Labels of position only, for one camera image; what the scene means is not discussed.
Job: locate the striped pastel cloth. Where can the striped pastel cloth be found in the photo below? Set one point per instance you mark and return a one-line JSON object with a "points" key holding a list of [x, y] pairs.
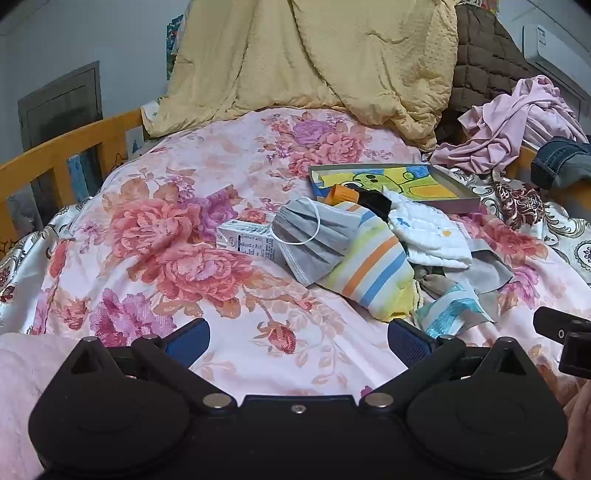
{"points": [[374, 267]]}

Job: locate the blue jeans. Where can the blue jeans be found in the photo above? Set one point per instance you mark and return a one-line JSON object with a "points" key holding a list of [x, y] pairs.
{"points": [[561, 161]]}

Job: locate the pink fuzzy blanket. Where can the pink fuzzy blanket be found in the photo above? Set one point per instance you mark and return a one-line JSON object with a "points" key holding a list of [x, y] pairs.
{"points": [[23, 392]]}

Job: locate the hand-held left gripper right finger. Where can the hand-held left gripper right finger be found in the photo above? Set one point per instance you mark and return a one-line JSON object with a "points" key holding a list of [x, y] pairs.
{"points": [[408, 341]]}

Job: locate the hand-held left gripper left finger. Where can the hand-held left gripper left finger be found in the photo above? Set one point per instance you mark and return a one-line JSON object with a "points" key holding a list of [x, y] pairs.
{"points": [[189, 344]]}

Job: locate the white printed cloth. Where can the white printed cloth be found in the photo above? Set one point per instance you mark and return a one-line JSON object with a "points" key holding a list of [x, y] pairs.
{"points": [[148, 115]]}

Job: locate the teal patterned cloth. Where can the teal patterned cloth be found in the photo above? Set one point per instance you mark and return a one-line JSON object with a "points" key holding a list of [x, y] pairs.
{"points": [[443, 311]]}

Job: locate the pink floral quilt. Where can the pink floral quilt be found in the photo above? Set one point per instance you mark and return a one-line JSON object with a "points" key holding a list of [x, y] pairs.
{"points": [[184, 277]]}

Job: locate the orange plastic object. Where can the orange plastic object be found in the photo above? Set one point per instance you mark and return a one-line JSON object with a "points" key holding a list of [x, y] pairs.
{"points": [[339, 194]]}

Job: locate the grey face mask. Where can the grey face mask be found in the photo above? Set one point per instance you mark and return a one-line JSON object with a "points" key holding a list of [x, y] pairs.
{"points": [[314, 249]]}

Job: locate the white brocade bedsheet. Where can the white brocade bedsheet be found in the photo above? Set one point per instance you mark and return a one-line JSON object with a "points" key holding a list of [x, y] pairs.
{"points": [[521, 203]]}

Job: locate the yellow quilted blanket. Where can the yellow quilted blanket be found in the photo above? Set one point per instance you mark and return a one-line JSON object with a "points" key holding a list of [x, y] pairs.
{"points": [[300, 60]]}

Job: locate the pink garment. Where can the pink garment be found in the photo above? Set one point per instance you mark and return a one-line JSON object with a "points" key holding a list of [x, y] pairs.
{"points": [[503, 124]]}

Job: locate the grey cloth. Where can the grey cloth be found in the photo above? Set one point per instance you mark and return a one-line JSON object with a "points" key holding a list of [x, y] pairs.
{"points": [[489, 272]]}

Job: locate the black striped sock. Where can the black striped sock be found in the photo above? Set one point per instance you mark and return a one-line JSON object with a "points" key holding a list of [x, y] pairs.
{"points": [[374, 203]]}

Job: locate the white air conditioner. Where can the white air conditioner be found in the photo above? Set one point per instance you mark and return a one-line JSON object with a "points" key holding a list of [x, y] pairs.
{"points": [[549, 50]]}

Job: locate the grey wall panel door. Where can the grey wall panel door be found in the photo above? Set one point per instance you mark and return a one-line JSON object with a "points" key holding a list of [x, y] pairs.
{"points": [[60, 106]]}

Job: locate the blue printed bag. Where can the blue printed bag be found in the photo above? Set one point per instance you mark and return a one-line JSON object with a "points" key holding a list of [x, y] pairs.
{"points": [[83, 175]]}

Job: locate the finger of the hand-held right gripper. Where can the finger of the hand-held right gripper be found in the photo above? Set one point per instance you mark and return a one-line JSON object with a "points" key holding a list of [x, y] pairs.
{"points": [[554, 323], [577, 355]]}

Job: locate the brown quilted jacket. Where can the brown quilted jacket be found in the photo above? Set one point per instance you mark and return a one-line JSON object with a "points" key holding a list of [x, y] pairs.
{"points": [[485, 60]]}

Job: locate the white baby cloth blue print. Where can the white baby cloth blue print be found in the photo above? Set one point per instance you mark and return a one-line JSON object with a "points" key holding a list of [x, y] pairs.
{"points": [[429, 240]]}

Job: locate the white milk carton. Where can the white milk carton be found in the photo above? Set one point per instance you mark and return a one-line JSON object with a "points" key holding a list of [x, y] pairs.
{"points": [[244, 237]]}

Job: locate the teal wall poster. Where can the teal wall poster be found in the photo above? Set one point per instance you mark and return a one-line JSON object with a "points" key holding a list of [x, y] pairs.
{"points": [[173, 41]]}

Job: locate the person's right hand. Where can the person's right hand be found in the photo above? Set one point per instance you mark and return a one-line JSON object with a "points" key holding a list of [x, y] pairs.
{"points": [[579, 434]]}

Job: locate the grey box with cartoon picture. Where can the grey box with cartoon picture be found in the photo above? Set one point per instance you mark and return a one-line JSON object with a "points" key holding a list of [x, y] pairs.
{"points": [[429, 184]]}

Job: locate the wooden bed frame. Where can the wooden bed frame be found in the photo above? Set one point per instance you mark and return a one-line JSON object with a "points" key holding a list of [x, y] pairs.
{"points": [[46, 157]]}

